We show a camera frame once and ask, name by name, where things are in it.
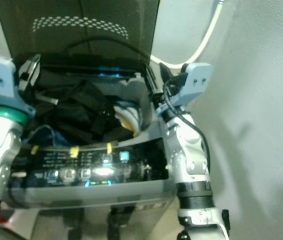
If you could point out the blue denim garment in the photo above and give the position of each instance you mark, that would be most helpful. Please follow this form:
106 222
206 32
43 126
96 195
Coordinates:
42 134

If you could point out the yellow tape piece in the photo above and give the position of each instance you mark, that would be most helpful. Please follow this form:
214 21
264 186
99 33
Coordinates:
74 152
34 149
109 147

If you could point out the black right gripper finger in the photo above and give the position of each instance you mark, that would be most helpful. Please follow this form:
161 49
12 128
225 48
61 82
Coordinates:
150 80
167 74

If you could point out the white and yellow garment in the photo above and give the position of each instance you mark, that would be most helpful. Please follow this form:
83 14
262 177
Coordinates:
129 116

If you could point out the dark tinted washer lid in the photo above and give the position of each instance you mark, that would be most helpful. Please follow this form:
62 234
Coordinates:
76 50

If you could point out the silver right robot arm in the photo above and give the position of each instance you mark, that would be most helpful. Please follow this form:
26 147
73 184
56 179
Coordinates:
184 150

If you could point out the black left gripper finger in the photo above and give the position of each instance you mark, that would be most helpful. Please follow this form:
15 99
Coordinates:
47 100

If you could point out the light blue right wrist camera mount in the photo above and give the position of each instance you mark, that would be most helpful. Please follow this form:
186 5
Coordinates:
196 82

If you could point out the grey top-load washing machine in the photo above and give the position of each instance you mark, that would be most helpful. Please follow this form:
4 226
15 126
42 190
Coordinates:
111 195

